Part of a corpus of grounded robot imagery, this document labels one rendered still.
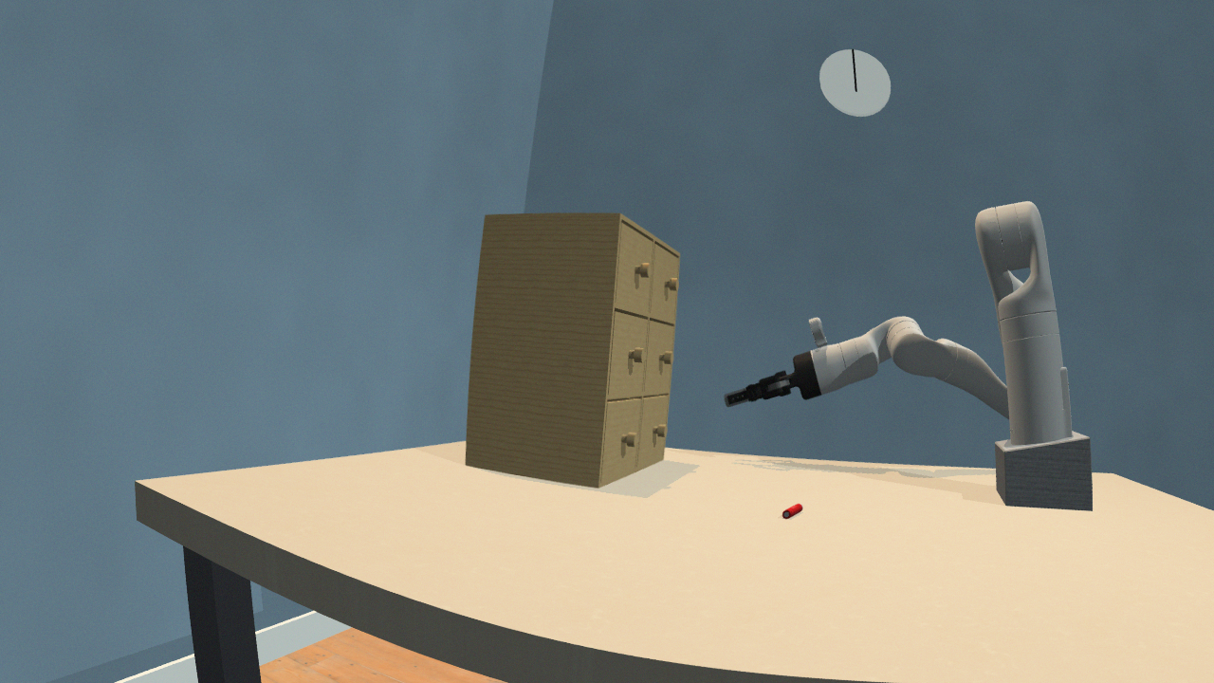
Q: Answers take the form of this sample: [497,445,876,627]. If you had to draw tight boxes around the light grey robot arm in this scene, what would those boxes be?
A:
[809,201,1073,445]

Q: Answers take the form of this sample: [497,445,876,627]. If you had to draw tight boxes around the brown chest of drawers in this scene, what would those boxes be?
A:
[465,212,680,489]

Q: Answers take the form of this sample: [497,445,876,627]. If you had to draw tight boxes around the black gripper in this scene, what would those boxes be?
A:
[724,351,821,406]

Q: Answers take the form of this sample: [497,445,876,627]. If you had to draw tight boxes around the tan wooden drawer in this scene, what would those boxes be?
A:
[615,223,653,312]
[649,244,679,320]
[643,321,674,392]
[608,312,648,395]
[600,398,641,483]
[637,395,669,467]

